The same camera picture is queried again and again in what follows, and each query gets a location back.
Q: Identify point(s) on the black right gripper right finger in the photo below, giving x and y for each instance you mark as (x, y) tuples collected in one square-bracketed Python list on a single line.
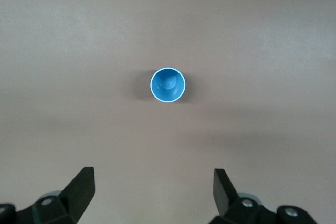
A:
[(231, 203)]

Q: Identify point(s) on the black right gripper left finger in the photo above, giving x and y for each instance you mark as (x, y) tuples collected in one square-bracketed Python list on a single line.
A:
[(76, 195)]

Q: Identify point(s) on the blue plastic cup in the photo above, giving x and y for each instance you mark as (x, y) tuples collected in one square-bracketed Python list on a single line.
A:
[(168, 85)]

